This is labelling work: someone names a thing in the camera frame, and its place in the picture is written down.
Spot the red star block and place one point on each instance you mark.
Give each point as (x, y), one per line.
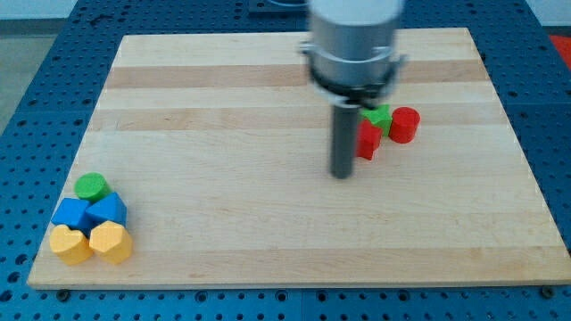
(369, 139)

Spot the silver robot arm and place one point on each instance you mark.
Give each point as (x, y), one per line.
(351, 55)

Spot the green star block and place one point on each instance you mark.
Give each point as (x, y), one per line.
(380, 117)

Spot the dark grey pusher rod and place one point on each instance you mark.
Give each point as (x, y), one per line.
(345, 123)

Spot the wooden board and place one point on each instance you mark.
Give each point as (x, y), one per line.
(219, 146)

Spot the red cylinder block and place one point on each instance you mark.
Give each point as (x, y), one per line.
(404, 124)

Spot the blue pentagon block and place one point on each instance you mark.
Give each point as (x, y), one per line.
(110, 208)

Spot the yellow hexagon block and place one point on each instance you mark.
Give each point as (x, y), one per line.
(111, 242)

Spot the green cylinder block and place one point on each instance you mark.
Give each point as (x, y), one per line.
(92, 187)

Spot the blue cube block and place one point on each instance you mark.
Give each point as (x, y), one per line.
(73, 214)

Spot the yellow heart block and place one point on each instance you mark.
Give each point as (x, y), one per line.
(70, 246)

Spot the blue perforated table frame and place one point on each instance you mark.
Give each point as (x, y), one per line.
(43, 135)

